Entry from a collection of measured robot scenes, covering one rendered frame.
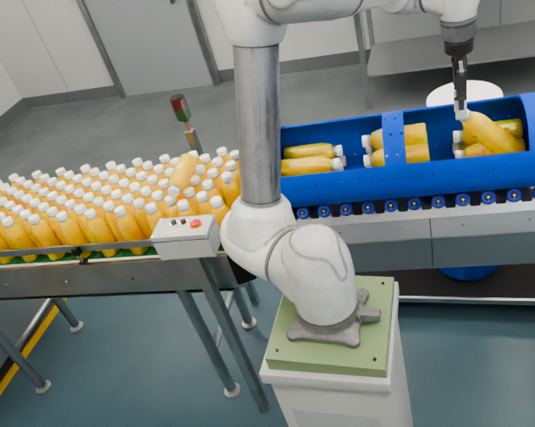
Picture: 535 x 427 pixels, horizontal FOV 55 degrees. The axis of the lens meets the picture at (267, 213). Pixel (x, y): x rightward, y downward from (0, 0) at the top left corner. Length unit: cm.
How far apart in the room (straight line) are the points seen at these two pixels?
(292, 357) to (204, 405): 136
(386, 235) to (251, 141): 78
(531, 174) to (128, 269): 142
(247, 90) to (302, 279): 43
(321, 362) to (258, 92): 64
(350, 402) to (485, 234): 76
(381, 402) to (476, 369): 118
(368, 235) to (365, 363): 66
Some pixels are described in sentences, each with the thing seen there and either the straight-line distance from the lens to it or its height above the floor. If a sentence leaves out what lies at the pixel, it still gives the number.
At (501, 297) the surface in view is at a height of 15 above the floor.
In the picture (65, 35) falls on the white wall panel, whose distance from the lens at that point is 624.
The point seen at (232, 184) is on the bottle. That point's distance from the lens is 186.
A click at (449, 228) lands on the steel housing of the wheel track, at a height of 87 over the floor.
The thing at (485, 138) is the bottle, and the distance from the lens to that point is 166.
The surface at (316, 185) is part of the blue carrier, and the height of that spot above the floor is 110.
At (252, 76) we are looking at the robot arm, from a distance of 113.
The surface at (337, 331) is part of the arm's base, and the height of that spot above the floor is 107.
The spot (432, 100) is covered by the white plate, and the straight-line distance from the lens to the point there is 218.
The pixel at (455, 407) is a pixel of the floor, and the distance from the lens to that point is 239.
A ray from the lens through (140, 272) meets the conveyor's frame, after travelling 203.
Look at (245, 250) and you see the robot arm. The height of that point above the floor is 125.
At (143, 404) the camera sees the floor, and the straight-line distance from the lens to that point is 275.
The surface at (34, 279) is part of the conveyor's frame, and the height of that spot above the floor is 84.
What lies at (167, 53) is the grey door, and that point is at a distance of 567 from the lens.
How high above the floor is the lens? 206
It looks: 36 degrees down
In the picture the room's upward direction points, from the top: 18 degrees counter-clockwise
